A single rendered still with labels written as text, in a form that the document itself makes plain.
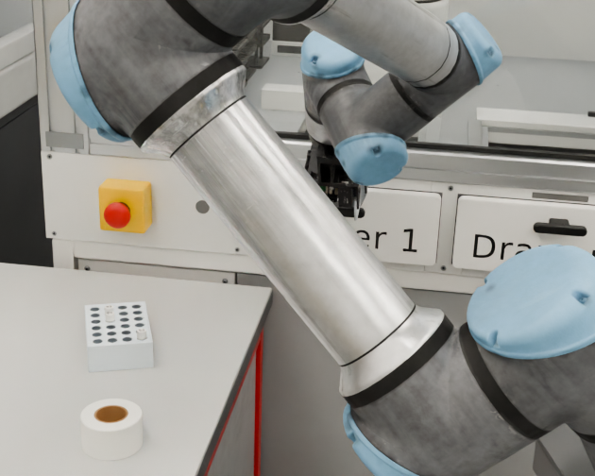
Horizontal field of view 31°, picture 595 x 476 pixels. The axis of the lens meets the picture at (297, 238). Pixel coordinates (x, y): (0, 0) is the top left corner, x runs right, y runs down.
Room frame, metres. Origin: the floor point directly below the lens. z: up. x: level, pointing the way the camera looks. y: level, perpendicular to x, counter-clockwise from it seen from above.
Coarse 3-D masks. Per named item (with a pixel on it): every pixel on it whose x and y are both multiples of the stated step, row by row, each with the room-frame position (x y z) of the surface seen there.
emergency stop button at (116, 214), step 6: (114, 204) 1.47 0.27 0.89; (120, 204) 1.47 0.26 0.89; (108, 210) 1.46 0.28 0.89; (114, 210) 1.46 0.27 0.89; (120, 210) 1.46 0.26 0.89; (126, 210) 1.46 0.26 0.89; (108, 216) 1.46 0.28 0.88; (114, 216) 1.46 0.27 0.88; (120, 216) 1.46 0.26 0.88; (126, 216) 1.46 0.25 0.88; (108, 222) 1.46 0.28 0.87; (114, 222) 1.46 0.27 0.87; (120, 222) 1.46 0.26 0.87; (126, 222) 1.46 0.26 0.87; (114, 228) 1.47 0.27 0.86; (120, 228) 1.47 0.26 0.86
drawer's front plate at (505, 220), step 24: (480, 216) 1.44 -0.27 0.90; (504, 216) 1.44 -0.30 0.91; (528, 216) 1.43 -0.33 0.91; (552, 216) 1.43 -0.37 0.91; (576, 216) 1.43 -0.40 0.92; (456, 240) 1.45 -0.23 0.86; (480, 240) 1.44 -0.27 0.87; (504, 240) 1.44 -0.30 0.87; (528, 240) 1.43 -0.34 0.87; (552, 240) 1.43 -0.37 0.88; (576, 240) 1.42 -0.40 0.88; (456, 264) 1.45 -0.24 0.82; (480, 264) 1.44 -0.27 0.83
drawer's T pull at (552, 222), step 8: (536, 224) 1.40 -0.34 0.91; (544, 224) 1.40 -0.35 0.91; (552, 224) 1.40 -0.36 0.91; (560, 224) 1.40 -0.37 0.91; (568, 224) 1.41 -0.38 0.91; (536, 232) 1.40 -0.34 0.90; (544, 232) 1.40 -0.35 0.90; (552, 232) 1.39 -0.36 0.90; (560, 232) 1.39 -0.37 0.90; (568, 232) 1.39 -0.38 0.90; (576, 232) 1.39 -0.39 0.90; (584, 232) 1.39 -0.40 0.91
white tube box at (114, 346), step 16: (96, 304) 1.32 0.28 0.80; (112, 304) 1.33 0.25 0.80; (128, 304) 1.33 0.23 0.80; (144, 304) 1.33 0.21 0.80; (96, 320) 1.28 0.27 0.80; (128, 320) 1.28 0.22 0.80; (144, 320) 1.28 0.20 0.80; (96, 336) 1.24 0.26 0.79; (112, 336) 1.23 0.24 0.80; (128, 336) 1.23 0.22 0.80; (96, 352) 1.20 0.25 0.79; (112, 352) 1.21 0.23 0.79; (128, 352) 1.21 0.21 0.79; (144, 352) 1.22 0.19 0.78; (96, 368) 1.20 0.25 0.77; (112, 368) 1.21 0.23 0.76; (128, 368) 1.21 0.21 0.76
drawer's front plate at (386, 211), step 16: (368, 192) 1.47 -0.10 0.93; (384, 192) 1.47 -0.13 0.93; (400, 192) 1.47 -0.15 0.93; (416, 192) 1.47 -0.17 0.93; (368, 208) 1.47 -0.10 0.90; (384, 208) 1.46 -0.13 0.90; (400, 208) 1.46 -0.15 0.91; (416, 208) 1.46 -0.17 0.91; (432, 208) 1.45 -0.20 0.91; (352, 224) 1.47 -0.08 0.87; (368, 224) 1.47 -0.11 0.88; (384, 224) 1.46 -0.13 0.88; (400, 224) 1.46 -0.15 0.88; (416, 224) 1.46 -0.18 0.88; (432, 224) 1.45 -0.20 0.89; (368, 240) 1.47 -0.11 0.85; (384, 240) 1.46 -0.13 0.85; (400, 240) 1.46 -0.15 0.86; (416, 240) 1.46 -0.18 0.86; (432, 240) 1.45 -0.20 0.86; (384, 256) 1.46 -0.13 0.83; (400, 256) 1.46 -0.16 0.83; (416, 256) 1.46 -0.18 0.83; (432, 256) 1.45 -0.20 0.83
